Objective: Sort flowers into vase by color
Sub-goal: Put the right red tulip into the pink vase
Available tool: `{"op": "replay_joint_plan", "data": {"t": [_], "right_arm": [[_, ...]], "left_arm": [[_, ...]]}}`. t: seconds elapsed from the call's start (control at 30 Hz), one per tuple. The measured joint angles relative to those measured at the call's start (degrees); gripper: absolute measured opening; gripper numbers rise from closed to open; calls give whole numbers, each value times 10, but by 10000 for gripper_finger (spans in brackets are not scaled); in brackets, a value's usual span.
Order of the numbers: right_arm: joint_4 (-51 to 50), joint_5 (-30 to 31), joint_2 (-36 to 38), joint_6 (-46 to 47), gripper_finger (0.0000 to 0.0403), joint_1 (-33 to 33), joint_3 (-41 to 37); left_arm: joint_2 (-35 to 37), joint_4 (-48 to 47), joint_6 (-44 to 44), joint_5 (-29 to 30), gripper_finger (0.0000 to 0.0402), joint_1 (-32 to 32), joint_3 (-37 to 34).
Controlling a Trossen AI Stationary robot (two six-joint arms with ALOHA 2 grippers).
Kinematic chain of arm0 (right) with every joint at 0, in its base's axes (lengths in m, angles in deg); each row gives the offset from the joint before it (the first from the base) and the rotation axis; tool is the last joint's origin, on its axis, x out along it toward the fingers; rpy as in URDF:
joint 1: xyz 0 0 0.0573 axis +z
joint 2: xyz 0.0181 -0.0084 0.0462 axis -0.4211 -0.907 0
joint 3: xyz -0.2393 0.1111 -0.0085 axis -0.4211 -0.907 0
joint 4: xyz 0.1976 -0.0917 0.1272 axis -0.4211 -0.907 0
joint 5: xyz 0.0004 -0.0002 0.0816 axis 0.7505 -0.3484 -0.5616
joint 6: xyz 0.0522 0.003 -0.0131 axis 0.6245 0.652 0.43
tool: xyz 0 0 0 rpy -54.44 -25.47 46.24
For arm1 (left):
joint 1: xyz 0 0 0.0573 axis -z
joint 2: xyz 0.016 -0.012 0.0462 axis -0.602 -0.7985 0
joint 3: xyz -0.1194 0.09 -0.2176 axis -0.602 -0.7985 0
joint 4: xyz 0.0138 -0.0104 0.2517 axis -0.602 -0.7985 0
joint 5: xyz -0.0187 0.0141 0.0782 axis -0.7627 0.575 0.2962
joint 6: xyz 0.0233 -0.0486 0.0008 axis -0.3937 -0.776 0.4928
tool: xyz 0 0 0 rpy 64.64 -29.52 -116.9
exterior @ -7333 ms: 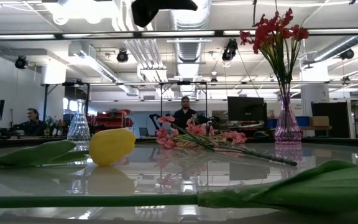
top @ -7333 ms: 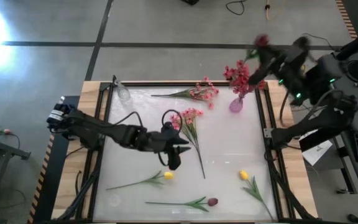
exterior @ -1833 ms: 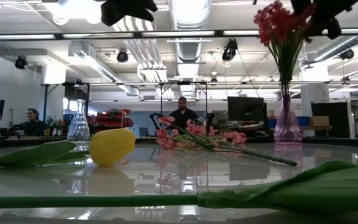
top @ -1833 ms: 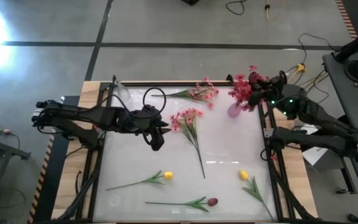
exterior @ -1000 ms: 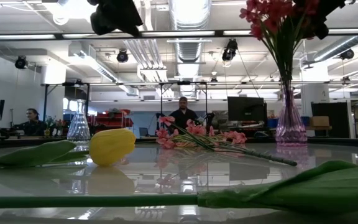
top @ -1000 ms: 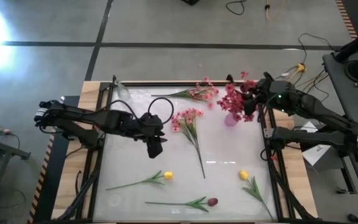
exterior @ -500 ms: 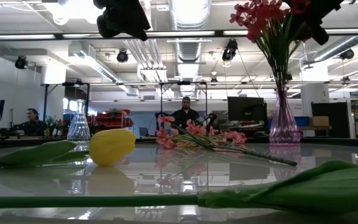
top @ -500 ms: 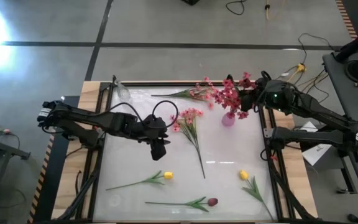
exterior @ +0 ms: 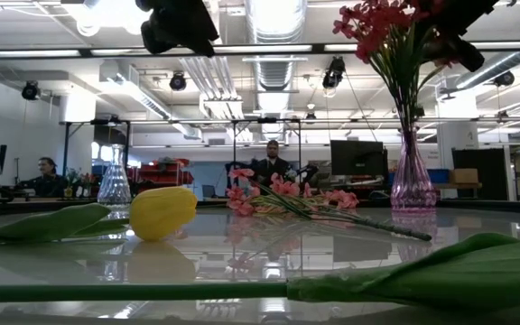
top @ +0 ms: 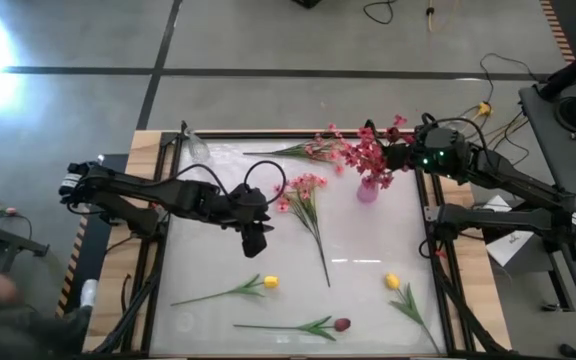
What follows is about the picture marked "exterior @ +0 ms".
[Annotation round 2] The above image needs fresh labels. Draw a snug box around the silver ventilation duct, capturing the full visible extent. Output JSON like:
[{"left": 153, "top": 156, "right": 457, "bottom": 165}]
[{"left": 244, "top": 0, "right": 309, "bottom": 144}]

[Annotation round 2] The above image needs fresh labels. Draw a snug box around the black cabinet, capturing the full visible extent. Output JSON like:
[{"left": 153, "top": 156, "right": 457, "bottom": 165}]
[{"left": 451, "top": 147, "right": 509, "bottom": 202}]

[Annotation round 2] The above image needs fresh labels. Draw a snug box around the clear ribbed glass vase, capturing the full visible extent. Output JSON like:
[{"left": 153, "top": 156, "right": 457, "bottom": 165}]
[{"left": 97, "top": 144, "right": 133, "bottom": 208}]

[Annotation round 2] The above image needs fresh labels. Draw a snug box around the cardboard box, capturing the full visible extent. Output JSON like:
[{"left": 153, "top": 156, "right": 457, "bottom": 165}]
[{"left": 449, "top": 168, "right": 480, "bottom": 185}]

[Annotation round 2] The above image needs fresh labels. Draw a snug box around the black metal frame stand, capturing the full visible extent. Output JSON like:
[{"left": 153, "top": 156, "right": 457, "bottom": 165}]
[{"left": 59, "top": 117, "right": 304, "bottom": 198}]

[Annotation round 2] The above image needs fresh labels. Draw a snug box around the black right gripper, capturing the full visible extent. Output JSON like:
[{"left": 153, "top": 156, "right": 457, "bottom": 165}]
[{"left": 417, "top": 0, "right": 499, "bottom": 72}]

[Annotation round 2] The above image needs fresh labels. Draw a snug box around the purple ribbed glass vase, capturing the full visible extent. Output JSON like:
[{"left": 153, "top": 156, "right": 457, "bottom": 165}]
[{"left": 389, "top": 128, "right": 438, "bottom": 209}]

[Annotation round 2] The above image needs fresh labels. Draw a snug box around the dark red artificial tulip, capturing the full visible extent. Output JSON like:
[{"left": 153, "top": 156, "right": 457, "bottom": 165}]
[{"left": 0, "top": 232, "right": 520, "bottom": 315}]

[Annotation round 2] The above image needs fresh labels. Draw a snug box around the black overhead bar with lights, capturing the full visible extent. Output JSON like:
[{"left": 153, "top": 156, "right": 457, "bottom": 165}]
[{"left": 0, "top": 39, "right": 520, "bottom": 60}]

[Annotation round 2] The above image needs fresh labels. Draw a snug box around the red tool cart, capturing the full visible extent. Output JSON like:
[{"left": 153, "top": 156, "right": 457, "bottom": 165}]
[{"left": 136, "top": 157, "right": 194, "bottom": 186}]

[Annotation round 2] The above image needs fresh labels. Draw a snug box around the blue storage bin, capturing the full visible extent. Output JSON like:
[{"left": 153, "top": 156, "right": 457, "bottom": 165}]
[{"left": 426, "top": 168, "right": 450, "bottom": 187}]

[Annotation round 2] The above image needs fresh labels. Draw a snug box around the pink artificial flower bunch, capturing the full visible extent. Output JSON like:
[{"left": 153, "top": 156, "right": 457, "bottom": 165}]
[
  {"left": 225, "top": 167, "right": 433, "bottom": 243},
  {"left": 302, "top": 182, "right": 360, "bottom": 211}
]

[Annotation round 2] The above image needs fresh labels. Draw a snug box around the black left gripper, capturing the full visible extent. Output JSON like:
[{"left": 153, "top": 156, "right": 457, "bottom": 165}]
[{"left": 135, "top": 0, "right": 220, "bottom": 58}]

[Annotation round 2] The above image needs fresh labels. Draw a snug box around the black ceiling spotlight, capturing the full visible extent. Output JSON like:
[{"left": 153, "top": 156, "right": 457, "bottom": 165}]
[
  {"left": 169, "top": 71, "right": 188, "bottom": 92},
  {"left": 321, "top": 56, "right": 347, "bottom": 90},
  {"left": 493, "top": 70, "right": 516, "bottom": 88},
  {"left": 21, "top": 80, "right": 41, "bottom": 101}
]

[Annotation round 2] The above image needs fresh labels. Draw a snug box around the person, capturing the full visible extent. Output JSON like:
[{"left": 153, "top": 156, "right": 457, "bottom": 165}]
[
  {"left": 15, "top": 156, "right": 70, "bottom": 199},
  {"left": 250, "top": 139, "right": 291, "bottom": 186}
]

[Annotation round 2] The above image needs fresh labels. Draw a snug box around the yellow artificial tulip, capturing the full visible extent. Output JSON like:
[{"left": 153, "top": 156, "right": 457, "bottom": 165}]
[{"left": 0, "top": 186, "right": 198, "bottom": 247}]

